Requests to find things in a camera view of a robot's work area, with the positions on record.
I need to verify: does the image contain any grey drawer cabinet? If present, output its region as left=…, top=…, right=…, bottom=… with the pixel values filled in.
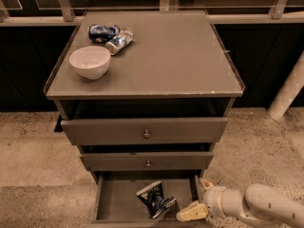
left=43, top=9, right=246, bottom=228

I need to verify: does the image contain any grey open bottom drawer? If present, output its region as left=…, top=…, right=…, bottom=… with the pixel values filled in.
left=87, top=174, right=212, bottom=228

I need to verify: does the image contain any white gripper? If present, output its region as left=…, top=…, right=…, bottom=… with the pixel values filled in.
left=176, top=179, right=226, bottom=222

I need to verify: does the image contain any brass top drawer knob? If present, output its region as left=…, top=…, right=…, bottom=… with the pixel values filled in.
left=142, top=130, right=151, bottom=139

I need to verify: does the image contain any metal railing frame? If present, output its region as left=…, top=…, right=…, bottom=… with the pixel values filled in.
left=0, top=0, right=304, bottom=27

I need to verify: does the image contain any white ceramic bowl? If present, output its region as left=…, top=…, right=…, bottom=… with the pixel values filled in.
left=69, top=46, right=111, bottom=80

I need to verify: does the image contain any blue chip bag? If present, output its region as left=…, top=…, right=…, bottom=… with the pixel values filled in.
left=136, top=180, right=176, bottom=219

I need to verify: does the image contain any grey top drawer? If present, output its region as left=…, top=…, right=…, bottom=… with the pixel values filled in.
left=61, top=117, right=228, bottom=145

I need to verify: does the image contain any grey middle drawer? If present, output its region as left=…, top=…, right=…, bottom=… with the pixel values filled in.
left=81, top=152, right=213, bottom=171

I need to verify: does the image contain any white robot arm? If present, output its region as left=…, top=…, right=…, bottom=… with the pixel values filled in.
left=178, top=59, right=304, bottom=228

